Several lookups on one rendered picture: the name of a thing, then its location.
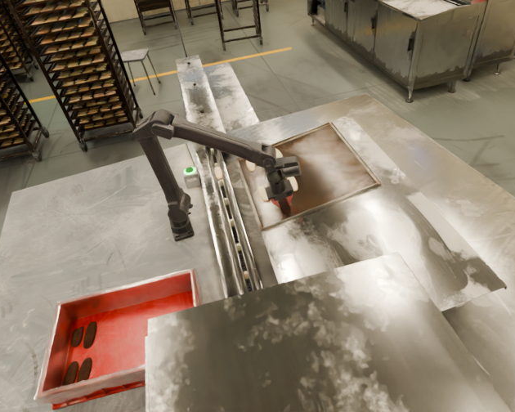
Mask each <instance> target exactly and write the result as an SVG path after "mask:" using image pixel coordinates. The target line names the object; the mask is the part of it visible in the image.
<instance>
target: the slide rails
mask: <svg viewBox="0 0 515 412"><path fill-rule="evenodd" d="M205 147H206V151H207V154H208V160H209V163H210V167H211V170H212V174H213V180H214V183H215V186H216V190H217V196H218V199H219V203H220V206H221V210H222V216H223V219H224V222H225V226H226V232H227V235H228V239H229V242H230V246H231V252H232V255H233V258H234V262H235V268H236V271H237V275H238V278H239V282H240V287H241V291H242V293H247V292H248V289H247V285H246V282H245V279H244V273H243V270H242V267H241V264H240V258H239V255H238V252H237V248H236V245H235V240H234V236H233V233H232V230H231V224H230V221H229V217H228V215H227V211H226V205H225V203H224V199H223V196H222V191H221V187H220V184H219V180H218V179H217V178H216V177H215V174H214V168H215V166H214V162H213V157H212V154H211V150H210V148H209V147H207V146H205ZM213 150H214V153H215V156H216V159H217V165H218V167H219V168H220V169H221V170H222V182H223V185H224V188H225V192H226V197H227V200H228V203H229V206H230V209H231V215H232V217H233V221H234V223H235V229H236V232H237V235H238V238H239V242H240V247H241V250H242V253H243V256H244V261H245V265H246V267H247V271H248V274H249V279H250V282H251V285H252V288H253V291H254V290H257V289H259V288H258V283H257V280H256V277H255V275H254V271H253V266H252V263H251V261H250V257H249V252H248V250H247V247H246V243H245V241H244V236H243V233H242V230H241V227H240V222H239V219H238V216H237V213H236V211H235V206H234V202H233V199H232V197H231V192H230V188H229V186H228V183H227V179H226V174H225V172H224V169H223V166H222V161H221V158H220V155H219V152H218V150H215V149H213Z"/></svg>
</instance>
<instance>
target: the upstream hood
mask: <svg viewBox="0 0 515 412"><path fill-rule="evenodd" d="M176 63H177V70H178V74H179V79H180V83H181V90H182V95H183V99H184V103H185V107H186V114H187V118H188V121H190V122H192V123H197V124H199V125H202V126H205V127H207V128H211V129H214V130H217V131H219V132H224V133H226V132H225V129H224V127H223V125H222V121H221V118H220V115H219V113H218V110H217V107H216V104H215V101H214V99H213V94H212V92H211V89H210V86H209V85H208V80H207V78H206V75H205V72H204V68H203V66H202V64H201V61H200V58H199V55H197V56H190V57H186V58H181V59H177V60H176ZM192 143H193V146H194V148H195V151H198V150H205V149H206V148H205V146H202V145H200V144H197V143H194V142H192Z"/></svg>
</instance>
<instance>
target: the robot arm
mask: <svg viewBox="0 0 515 412"><path fill-rule="evenodd" d="M169 124H171V125H172V126H171V125H169ZM157 136H158V137H163V138H166V139H169V140H171V138H172V137H174V138H180V139H184V140H187V141H192V142H194V143H197V144H200V145H202V146H207V147H209V148H213V149H215V150H220V151H222V152H225V153H227V154H231V155H235V156H238V157H240V158H242V159H246V160H247V161H249V162H250V163H255V164H256V165H257V166H259V167H262V168H264V171H265V174H266V178H267V180H268V182H269V185H270V186H268V187H265V191H266V195H267V198H268V200H270V199H271V202H272V203H273V204H274V205H276V206H278V208H279V209H280V205H279V203H278V200H279V199H283V198H286V197H287V200H288V203H289V205H290V201H291V199H292V198H293V194H292V192H293V187H292V185H291V182H290V180H289V179H288V180H285V181H284V178H283V176H284V177H285V178H288V177H295V176H299V175H301V169H300V165H299V162H298V157H296V156H293V157H287V158H284V157H280V158H276V149H275V147H274V146H272V145H269V144H267V143H264V142H262V144H261V143H258V142H256V141H247V140H244V139H241V138H238V137H234V136H232V135H229V134H226V133H224V132H219V131H217V130H214V129H211V128H207V127H205V126H202V125H199V124H197V123H192V122H190V121H187V120H185V119H183V118H181V117H179V114H178V113H175V112H172V111H170V110H166V109H159V110H156V111H154V112H153V113H151V114H149V115H148V116H147V117H145V118H144V119H143V120H141V121H140V122H138V123H137V126H136V128H135V129H134V131H133V133H132V137H133V139H134V140H137V142H138V143H139V144H140V145H141V148H142V149H143V150H144V152H145V154H146V157H147V159H148V160H149V163H150V166H151V167H152V169H153V171H154V174H155V176H156V177H157V179H158V181H159V184H160V186H161V188H162V190H163V192H164V195H165V199H166V201H167V203H168V217H169V221H170V226H171V229H172V235H173V238H174V240H175V241H176V242H177V241H180V240H184V239H187V238H190V237H192V236H194V235H195V233H194V230H193V227H192V225H191V222H190V218H189V216H188V215H189V214H191V212H189V209H190V208H192V207H193V204H191V197H190V196H189V195H188V194H187V193H185V192H184V191H183V189H182V188H181V187H179V185H178V184H177V181H176V178H175V177H174V175H173V172H172V169H171V168H170V165H169V163H168V161H167V158H166V156H165V154H164V152H163V149H162V147H161V145H160V143H159V139H158V137H157ZM280 170H281V171H282V173H283V176H282V173H281V171H280Z"/></svg>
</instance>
